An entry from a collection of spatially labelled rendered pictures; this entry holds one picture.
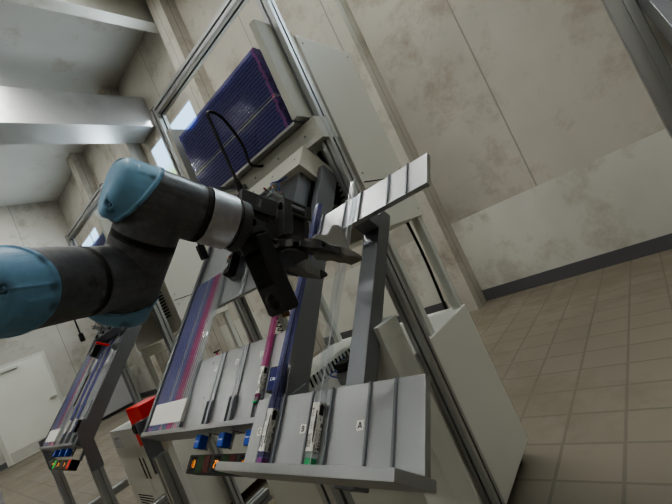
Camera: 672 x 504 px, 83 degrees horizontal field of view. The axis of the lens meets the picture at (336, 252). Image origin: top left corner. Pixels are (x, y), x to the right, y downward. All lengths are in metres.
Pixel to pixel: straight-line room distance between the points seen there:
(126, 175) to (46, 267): 0.13
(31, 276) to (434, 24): 4.32
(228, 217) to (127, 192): 0.12
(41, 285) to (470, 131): 4.02
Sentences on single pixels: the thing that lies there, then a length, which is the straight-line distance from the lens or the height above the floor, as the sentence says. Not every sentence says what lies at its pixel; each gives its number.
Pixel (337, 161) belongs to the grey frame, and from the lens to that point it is 1.17.
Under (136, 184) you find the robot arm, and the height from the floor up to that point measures 1.11.
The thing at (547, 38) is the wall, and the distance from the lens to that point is 4.14.
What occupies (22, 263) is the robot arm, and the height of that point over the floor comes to 1.05.
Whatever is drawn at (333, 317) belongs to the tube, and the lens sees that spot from 0.59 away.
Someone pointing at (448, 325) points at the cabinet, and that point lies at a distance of 1.40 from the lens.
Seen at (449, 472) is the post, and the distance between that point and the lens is 0.73.
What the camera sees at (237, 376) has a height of 0.80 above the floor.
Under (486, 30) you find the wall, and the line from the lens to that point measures 4.30.
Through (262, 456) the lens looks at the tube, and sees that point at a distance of 0.63.
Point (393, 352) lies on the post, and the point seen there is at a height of 0.78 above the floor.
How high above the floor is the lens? 0.93
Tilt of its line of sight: 3 degrees up
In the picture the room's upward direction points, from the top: 24 degrees counter-clockwise
